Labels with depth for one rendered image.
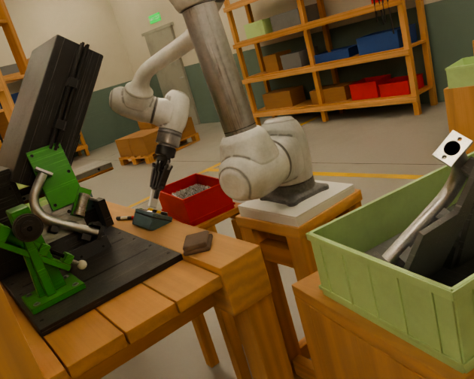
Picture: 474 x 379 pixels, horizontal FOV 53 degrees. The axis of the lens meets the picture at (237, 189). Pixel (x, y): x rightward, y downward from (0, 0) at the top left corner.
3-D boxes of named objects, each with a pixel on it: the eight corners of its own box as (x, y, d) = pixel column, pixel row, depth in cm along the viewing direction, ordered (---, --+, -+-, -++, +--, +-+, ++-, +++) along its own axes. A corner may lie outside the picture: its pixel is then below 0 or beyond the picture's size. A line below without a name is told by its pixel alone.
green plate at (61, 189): (80, 201, 168) (55, 147, 166) (86, 198, 161) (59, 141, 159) (49, 214, 162) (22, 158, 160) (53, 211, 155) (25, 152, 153)
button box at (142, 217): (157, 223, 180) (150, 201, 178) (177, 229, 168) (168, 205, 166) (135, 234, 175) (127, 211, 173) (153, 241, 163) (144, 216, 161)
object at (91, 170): (98, 167, 193) (96, 160, 192) (113, 169, 180) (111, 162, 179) (1, 204, 173) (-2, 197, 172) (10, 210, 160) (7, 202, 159)
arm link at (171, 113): (182, 136, 184) (148, 127, 181) (191, 98, 185) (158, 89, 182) (185, 133, 174) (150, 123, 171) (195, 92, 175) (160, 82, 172)
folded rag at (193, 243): (188, 242, 144) (185, 234, 143) (214, 237, 143) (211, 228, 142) (183, 257, 134) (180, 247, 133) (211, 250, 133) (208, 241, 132)
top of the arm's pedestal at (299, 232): (297, 192, 188) (295, 183, 187) (363, 199, 163) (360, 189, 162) (237, 226, 171) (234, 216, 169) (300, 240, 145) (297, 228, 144)
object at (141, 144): (171, 143, 889) (159, 104, 868) (200, 140, 836) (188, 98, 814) (121, 165, 807) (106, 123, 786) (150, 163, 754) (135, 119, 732)
